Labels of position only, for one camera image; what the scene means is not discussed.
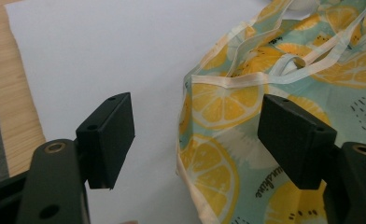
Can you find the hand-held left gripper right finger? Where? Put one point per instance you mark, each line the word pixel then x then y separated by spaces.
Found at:
pixel 291 140

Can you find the pale blue table mat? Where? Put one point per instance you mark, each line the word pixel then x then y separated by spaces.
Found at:
pixel 94 56

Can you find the lemon print fabric bag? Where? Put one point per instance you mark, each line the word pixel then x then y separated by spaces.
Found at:
pixel 221 105

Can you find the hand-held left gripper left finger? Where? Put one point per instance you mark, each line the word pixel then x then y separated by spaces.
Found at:
pixel 108 137

